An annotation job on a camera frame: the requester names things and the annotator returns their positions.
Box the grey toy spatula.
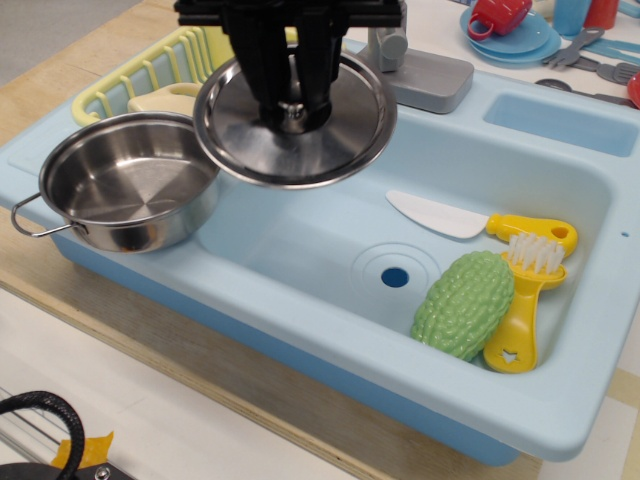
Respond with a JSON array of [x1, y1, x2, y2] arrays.
[[572, 57, 639, 85]]

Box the stacked blue plates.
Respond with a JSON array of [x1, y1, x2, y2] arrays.
[[459, 8, 561, 65]]

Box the yellow dish rack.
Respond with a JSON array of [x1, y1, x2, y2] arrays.
[[71, 27, 234, 127]]

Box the light blue toy sink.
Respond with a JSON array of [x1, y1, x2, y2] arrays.
[[0, 24, 640, 469]]

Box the blue toy cutlery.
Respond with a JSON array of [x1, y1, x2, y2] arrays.
[[586, 39, 639, 58]]

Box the blue cup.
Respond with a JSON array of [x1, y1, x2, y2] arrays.
[[552, 0, 591, 36]]

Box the red plate edge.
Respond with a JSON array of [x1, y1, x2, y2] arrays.
[[627, 72, 640, 108]]

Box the green toy bitter gourd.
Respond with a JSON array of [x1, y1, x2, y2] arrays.
[[410, 251, 515, 361]]

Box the cream toy bottle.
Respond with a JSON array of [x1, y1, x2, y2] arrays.
[[127, 82, 201, 116]]

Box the grey toy faucet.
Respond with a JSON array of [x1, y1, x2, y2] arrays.
[[360, 1, 475, 114]]

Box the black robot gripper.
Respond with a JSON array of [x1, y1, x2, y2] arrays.
[[174, 0, 405, 129]]

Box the red mug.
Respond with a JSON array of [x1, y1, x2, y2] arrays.
[[467, 0, 532, 41]]

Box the red cup background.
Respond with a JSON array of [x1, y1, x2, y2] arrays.
[[583, 0, 619, 30]]

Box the stainless steel pot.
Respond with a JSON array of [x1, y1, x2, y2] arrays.
[[37, 111, 219, 253]]

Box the grey toy fork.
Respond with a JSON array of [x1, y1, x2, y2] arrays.
[[543, 27, 605, 68]]

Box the steel pot lid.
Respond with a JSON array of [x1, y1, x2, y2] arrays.
[[193, 51, 397, 190]]

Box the black toy utensil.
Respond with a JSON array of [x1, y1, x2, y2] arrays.
[[535, 78, 637, 109]]

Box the black cable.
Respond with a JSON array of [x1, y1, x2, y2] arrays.
[[0, 390, 86, 471]]

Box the yellow handled toy knife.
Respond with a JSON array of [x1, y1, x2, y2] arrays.
[[385, 190, 579, 256]]

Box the yellow tape piece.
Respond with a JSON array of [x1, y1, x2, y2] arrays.
[[50, 432, 114, 469]]

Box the yellow dish brush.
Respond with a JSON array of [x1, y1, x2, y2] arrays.
[[483, 233, 567, 374]]

